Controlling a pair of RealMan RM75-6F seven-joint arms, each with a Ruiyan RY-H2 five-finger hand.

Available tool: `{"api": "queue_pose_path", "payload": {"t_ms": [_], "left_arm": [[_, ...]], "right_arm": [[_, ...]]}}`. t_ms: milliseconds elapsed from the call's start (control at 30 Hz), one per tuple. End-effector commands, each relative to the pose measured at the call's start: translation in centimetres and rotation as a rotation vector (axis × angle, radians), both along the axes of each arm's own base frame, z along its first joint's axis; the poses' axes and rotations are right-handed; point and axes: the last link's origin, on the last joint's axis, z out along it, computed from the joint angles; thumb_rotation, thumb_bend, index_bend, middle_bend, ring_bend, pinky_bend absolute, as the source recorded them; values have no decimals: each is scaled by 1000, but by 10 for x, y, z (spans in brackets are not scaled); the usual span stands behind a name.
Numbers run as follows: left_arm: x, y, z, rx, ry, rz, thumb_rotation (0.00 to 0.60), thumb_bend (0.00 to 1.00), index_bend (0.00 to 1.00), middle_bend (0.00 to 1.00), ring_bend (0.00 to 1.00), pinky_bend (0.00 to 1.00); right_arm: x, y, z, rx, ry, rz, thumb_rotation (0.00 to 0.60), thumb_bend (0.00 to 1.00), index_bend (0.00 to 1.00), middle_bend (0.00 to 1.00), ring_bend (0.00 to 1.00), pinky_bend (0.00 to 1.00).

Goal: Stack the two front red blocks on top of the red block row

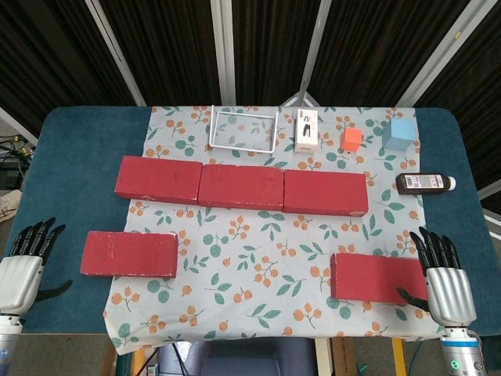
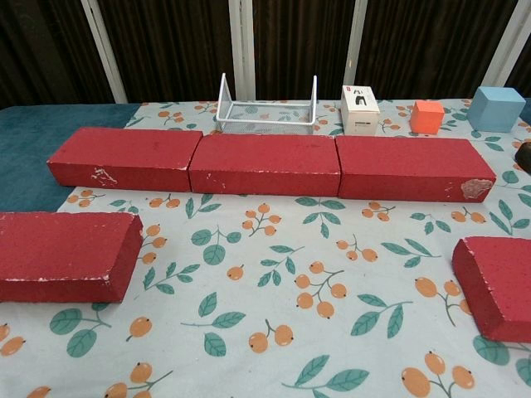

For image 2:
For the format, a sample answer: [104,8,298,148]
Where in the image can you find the orange cube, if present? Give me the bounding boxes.
[409,100,446,135]

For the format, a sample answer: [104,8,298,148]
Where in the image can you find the white wire mesh rack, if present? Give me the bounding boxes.
[214,73,319,136]

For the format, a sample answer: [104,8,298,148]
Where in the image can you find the red brick with chipped corner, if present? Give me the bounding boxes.
[334,135,498,204]

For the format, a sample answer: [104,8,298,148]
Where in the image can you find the brown bottle with white cap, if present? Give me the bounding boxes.
[514,140,531,173]

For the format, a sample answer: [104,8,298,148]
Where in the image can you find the teal table mat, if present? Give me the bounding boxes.
[0,103,142,212]

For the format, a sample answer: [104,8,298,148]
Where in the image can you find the white partition frame post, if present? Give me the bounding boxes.
[343,0,369,90]
[227,0,256,100]
[80,0,129,104]
[480,0,531,99]

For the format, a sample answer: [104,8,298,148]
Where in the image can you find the small white product box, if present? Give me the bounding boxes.
[341,85,380,136]

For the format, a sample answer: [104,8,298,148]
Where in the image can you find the red foam brick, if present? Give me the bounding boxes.
[451,235,531,343]
[188,133,342,196]
[0,211,144,304]

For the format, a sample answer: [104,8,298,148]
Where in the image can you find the red brick with white scratches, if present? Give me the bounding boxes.
[46,127,204,193]

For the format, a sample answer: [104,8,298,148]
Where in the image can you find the light blue cube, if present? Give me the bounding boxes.
[466,86,527,133]

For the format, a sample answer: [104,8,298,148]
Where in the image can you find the floral fruit print tablecloth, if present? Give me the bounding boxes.
[0,98,531,398]

